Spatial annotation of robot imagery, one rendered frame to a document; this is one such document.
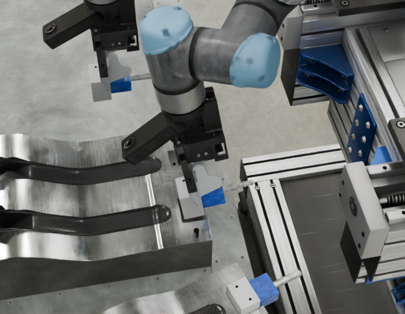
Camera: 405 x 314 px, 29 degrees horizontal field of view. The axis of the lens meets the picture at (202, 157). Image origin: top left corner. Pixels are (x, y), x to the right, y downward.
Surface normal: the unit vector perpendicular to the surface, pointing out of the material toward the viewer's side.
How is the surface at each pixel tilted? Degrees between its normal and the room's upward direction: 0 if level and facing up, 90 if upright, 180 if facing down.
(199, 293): 0
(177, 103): 84
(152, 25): 11
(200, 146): 82
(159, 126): 39
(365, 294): 0
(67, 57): 0
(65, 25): 28
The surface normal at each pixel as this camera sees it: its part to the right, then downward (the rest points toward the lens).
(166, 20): -0.16, -0.69
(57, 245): 0.47, -0.60
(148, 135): -0.62, -0.51
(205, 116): 0.18, 0.69
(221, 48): -0.34, -0.20
